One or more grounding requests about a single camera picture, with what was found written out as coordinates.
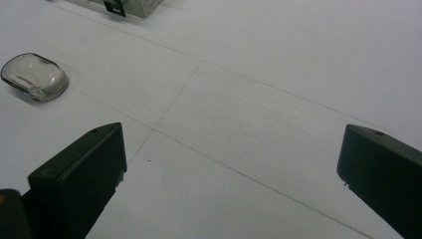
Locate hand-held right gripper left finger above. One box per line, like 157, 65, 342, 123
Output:
21, 121, 128, 239

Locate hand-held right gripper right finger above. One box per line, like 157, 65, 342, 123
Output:
336, 123, 422, 239

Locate clear plastic lid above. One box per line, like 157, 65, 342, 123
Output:
0, 52, 70, 103

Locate black clip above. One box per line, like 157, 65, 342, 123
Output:
103, 0, 127, 18

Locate grey box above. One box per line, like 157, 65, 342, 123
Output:
89, 0, 165, 19

